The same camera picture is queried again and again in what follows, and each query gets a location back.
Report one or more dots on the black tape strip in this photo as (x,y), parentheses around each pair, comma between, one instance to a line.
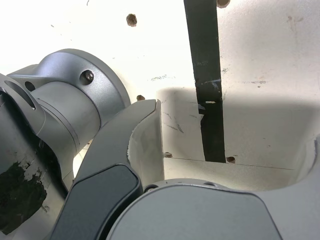
(207,62)

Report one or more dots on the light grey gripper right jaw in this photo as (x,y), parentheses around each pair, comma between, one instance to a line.
(195,215)

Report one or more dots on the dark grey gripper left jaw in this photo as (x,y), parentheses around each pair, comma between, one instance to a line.
(105,175)

